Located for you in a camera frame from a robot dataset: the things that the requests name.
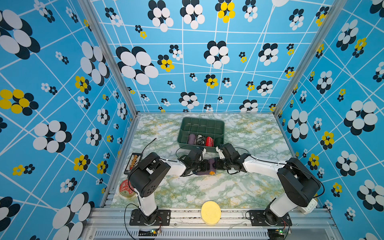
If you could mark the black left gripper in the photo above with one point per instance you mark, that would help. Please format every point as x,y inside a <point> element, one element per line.
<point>205,164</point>

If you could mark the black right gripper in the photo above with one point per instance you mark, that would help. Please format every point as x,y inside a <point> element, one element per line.
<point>217,165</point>

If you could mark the purple teal sock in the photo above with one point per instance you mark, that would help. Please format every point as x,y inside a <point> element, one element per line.
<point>206,167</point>

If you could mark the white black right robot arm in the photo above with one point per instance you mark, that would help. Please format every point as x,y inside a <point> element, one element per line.
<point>300,186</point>

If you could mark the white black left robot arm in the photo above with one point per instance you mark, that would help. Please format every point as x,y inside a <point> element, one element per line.
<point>149,172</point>

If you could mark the black white rolled sock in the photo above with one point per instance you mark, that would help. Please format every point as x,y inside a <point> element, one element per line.
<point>200,140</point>

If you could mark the purple rolled sock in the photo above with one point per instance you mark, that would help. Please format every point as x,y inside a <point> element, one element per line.
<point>192,139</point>

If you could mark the green rolled sock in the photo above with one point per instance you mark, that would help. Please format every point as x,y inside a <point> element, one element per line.
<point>218,141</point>

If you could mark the red rolled sock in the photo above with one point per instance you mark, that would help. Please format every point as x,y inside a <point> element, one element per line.
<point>209,142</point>

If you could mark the green compartment tray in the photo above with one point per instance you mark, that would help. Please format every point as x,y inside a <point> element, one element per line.
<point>200,126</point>

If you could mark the yellow round sponge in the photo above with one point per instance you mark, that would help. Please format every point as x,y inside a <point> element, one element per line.
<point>211,213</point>

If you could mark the black tray with snacks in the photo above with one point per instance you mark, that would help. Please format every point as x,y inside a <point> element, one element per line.
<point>133,160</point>

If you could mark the red patterned round object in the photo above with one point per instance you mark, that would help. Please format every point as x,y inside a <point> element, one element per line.
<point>125,189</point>

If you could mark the white square clock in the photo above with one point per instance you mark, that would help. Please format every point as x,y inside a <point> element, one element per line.
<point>309,208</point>

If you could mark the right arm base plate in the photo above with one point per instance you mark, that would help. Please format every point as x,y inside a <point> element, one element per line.
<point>261,218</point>

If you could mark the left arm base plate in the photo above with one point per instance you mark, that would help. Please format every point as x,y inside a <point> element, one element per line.
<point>157,218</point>

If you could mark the aluminium front rail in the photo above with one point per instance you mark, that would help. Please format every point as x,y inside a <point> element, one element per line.
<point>188,224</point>

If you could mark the aluminium corner post right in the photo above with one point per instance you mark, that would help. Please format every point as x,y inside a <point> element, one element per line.
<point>323,31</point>

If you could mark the aluminium corner post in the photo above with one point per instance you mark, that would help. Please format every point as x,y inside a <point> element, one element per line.
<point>103,43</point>
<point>323,31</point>

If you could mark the aluminium corner post left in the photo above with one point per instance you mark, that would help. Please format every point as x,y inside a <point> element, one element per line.
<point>103,43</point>

